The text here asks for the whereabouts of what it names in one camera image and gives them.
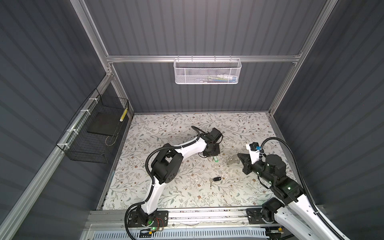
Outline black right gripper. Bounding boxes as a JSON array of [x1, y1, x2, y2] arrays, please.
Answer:
[[237, 151, 274, 186]]

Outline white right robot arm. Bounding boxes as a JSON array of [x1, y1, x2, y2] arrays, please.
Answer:
[[237, 142, 348, 240]]

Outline items in white basket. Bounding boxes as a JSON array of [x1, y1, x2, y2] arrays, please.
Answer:
[[196, 75, 238, 84]]

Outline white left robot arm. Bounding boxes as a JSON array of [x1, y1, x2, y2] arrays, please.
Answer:
[[136, 126, 223, 226]]

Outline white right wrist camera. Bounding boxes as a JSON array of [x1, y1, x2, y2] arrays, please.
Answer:
[[246, 142, 263, 165]]

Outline black pad in basket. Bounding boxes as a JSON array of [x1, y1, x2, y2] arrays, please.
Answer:
[[87, 113, 122, 137]]

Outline yellow marker in basket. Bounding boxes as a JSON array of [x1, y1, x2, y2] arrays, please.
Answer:
[[120, 108, 128, 122]]

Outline black wire basket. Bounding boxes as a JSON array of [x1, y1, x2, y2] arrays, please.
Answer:
[[57, 90, 130, 164]]

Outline white wire mesh basket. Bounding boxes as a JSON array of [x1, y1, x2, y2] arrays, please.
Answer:
[[173, 58, 242, 85]]

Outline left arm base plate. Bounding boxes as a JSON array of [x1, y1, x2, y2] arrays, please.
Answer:
[[127, 210, 169, 228]]

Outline black headed key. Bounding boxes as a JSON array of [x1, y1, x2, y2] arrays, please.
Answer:
[[209, 177, 222, 187]]

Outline aluminium mounting rail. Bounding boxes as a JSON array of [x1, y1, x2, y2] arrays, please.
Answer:
[[86, 206, 328, 229]]

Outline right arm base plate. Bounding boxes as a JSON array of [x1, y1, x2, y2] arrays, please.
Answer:
[[246, 208, 278, 225]]

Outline white vented strip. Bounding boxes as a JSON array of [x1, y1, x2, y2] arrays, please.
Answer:
[[91, 228, 269, 240]]

